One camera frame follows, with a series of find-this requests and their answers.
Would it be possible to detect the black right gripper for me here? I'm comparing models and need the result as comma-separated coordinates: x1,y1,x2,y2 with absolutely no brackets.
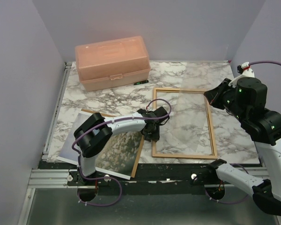
205,77,247,122

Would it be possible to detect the brown frame backing board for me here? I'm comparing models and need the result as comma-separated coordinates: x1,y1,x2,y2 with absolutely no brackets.
81,109,145,178

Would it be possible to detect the flower field photo print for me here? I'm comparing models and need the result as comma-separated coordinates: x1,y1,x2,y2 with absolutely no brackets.
57,110,144,180

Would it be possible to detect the brown wooden picture frame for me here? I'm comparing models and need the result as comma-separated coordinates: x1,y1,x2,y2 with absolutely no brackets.
151,87,218,160

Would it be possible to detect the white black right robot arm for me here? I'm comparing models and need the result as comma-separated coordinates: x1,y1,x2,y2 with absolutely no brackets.
204,77,281,216

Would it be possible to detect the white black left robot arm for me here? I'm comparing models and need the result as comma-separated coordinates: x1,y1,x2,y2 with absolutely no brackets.
72,112,160,185

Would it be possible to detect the black green marker pen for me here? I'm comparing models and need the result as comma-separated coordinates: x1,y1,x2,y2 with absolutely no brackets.
133,80,149,85

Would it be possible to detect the pink plastic storage box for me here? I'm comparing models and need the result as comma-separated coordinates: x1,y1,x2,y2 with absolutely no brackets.
75,36,151,91

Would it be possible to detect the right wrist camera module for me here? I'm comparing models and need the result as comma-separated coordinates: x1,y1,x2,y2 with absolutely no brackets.
237,62,255,78

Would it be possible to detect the black robot mounting base rail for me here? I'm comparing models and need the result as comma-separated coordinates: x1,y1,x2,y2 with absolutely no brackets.
38,161,251,196

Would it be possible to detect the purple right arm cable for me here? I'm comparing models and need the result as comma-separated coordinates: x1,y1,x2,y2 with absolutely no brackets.
205,60,281,204

